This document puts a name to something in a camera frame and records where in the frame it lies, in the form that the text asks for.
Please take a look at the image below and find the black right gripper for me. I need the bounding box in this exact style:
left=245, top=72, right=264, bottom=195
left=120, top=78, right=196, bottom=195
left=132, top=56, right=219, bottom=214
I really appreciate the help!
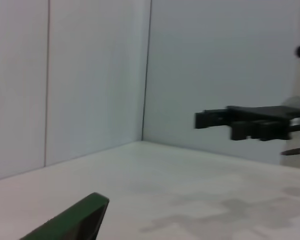
left=194, top=104, right=295, bottom=142

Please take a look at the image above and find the green glasses case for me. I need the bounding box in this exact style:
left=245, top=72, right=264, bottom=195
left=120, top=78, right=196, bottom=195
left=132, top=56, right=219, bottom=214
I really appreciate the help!
left=19, top=191, right=110, bottom=240

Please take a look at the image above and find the right gripper cable with plug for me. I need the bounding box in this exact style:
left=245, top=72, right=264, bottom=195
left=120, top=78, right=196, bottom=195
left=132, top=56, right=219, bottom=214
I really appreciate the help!
left=279, top=144, right=300, bottom=157

